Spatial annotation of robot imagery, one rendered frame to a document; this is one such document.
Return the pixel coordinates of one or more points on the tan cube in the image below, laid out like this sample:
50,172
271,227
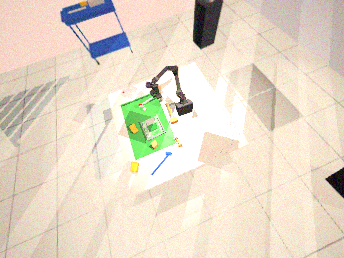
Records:
154,144

